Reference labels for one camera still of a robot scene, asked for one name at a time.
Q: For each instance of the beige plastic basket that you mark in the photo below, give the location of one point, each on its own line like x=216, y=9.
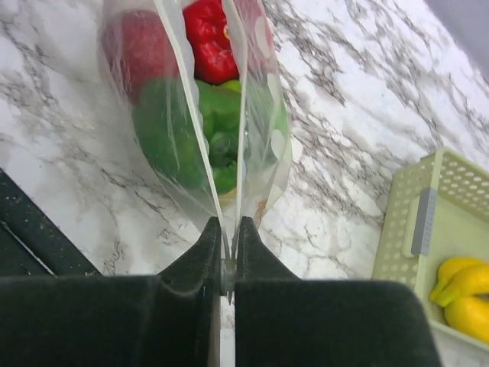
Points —
x=437, y=209

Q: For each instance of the red pomegranate toy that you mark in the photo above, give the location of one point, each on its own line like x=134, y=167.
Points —
x=137, y=49

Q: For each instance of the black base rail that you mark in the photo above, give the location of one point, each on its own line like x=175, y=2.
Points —
x=31, y=244

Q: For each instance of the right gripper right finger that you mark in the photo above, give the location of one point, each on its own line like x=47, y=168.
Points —
x=282, y=320

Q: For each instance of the red bell pepper toy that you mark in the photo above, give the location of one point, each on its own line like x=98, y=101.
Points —
x=207, y=33

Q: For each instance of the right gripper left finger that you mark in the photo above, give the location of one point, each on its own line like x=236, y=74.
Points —
x=165, y=319

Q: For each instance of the clear zip top bag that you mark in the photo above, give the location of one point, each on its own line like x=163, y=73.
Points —
x=219, y=150

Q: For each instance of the yellow banana bunch toy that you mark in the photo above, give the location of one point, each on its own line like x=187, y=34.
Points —
x=461, y=291

